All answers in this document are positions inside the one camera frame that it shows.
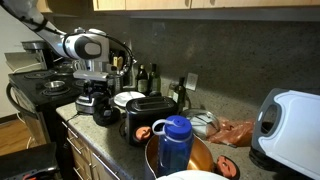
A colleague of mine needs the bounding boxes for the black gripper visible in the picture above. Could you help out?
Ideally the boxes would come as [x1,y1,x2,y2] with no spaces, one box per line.
[83,79,113,109]

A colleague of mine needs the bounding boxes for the clear glass blender jug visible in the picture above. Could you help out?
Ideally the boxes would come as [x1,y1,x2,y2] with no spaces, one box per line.
[75,73,101,100]

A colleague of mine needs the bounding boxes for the silver black blender base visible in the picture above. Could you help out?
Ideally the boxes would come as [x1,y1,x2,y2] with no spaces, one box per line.
[74,93,98,115]

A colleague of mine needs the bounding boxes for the perforated steel utensil holder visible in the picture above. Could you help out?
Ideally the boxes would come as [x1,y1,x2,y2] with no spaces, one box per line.
[112,73,125,95]

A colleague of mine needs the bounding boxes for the white plate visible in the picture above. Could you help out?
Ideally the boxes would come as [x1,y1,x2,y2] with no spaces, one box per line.
[113,90,146,108]

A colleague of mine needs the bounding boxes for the wooden spoon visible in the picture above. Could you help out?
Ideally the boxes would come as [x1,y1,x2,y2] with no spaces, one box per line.
[112,54,125,73]

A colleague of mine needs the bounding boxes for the dark wine bottle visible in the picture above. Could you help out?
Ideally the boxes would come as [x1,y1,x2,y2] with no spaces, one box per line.
[135,64,150,96]

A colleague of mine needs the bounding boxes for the black two-slot toaster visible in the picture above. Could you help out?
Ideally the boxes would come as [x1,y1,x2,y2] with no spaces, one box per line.
[124,95,179,147]

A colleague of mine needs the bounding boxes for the green wine bottle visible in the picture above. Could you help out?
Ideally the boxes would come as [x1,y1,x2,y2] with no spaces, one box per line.
[148,63,162,96]

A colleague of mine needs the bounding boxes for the black stove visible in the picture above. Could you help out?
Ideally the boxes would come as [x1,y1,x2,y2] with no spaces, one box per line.
[4,49,89,149]

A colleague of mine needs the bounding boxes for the wooden lower cabinets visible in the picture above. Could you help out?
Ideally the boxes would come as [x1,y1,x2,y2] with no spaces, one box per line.
[61,119,123,180]

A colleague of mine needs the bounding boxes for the wooden cabinets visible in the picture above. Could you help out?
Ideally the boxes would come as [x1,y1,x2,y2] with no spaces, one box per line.
[61,119,123,180]
[34,0,320,13]

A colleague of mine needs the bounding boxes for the clear glass jar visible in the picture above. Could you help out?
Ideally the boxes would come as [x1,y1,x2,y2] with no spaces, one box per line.
[167,81,178,100]

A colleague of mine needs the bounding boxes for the dark olive oil bottle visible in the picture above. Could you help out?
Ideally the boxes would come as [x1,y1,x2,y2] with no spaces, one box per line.
[172,76,187,114]

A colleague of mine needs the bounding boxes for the black robot cart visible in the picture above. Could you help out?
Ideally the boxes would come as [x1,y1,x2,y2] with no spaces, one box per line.
[0,143,60,180]

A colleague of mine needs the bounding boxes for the glass pan lid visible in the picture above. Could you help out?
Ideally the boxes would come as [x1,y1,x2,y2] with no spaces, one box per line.
[180,108,221,140]

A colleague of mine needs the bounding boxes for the wooden upper cabinets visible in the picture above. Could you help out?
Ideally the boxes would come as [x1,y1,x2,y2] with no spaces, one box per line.
[34,0,320,13]

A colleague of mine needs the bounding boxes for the white lidded pot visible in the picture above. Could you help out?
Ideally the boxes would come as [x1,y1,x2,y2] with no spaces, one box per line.
[155,169,231,180]

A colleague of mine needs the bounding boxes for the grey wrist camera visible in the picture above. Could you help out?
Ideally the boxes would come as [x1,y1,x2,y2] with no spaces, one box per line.
[82,70,110,82]

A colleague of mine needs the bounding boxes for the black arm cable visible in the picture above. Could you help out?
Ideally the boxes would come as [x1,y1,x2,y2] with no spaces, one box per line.
[63,31,137,79]

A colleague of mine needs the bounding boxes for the white wall outlet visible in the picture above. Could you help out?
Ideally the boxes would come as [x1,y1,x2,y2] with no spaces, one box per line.
[185,72,199,92]

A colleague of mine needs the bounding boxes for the cooking pot with orange handles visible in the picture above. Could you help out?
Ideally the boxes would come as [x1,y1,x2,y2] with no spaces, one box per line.
[132,124,241,180]

